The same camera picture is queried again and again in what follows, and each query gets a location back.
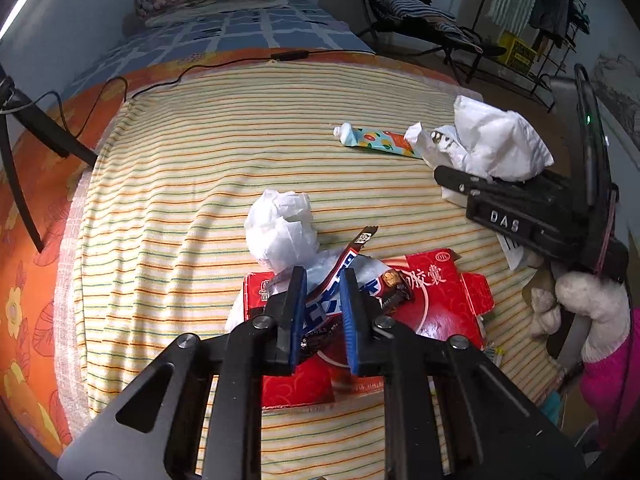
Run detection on teal toothpaste tube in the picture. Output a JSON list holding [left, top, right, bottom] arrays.
[[333, 122, 426, 160]]

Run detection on white tissue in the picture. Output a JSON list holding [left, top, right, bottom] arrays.
[[245, 189, 323, 273]]

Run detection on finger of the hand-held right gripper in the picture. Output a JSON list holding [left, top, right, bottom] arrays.
[[433, 165, 501, 207]]

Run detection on black tripod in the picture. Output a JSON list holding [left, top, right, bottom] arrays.
[[0, 62, 98, 254]]

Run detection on person's right hand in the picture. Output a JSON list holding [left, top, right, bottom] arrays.
[[522, 255, 633, 362]]

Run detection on person's right forearm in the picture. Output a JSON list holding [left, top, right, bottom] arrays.
[[580, 307, 640, 456]]

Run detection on red cardboard box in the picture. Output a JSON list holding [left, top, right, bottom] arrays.
[[242, 249, 496, 409]]

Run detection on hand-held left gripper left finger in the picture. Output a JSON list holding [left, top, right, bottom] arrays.
[[56, 266, 307, 480]]

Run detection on teal trousers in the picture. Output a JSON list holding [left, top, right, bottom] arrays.
[[537, 390, 568, 428]]

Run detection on blue checked bedsheet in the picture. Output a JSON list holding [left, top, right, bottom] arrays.
[[65, 0, 376, 96]]

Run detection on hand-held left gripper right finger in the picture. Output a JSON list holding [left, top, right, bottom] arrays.
[[341, 269, 586, 480]]

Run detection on yellow crate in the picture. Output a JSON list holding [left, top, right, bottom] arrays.
[[497, 32, 539, 77]]

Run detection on striped cloth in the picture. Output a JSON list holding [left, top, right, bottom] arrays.
[[369, 0, 483, 51]]

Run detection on striped yellow blanket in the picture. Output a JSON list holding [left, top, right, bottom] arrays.
[[57, 57, 566, 480]]

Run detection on black metal clothes rack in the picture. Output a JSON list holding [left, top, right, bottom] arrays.
[[470, 0, 591, 111]]

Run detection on brown and blue snack wrapper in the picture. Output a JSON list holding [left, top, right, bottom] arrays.
[[299, 225, 417, 357]]

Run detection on orange floral bed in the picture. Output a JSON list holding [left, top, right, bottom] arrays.
[[0, 47, 461, 461]]

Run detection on hanging dark grey garment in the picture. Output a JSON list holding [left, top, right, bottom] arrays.
[[529, 0, 574, 43]]

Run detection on black cable with inline switch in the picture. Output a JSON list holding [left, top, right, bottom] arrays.
[[50, 48, 376, 136]]

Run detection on white plastic bag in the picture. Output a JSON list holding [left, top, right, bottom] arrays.
[[404, 95, 555, 183]]

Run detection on white paper slip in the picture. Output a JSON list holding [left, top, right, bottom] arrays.
[[497, 232, 538, 273]]

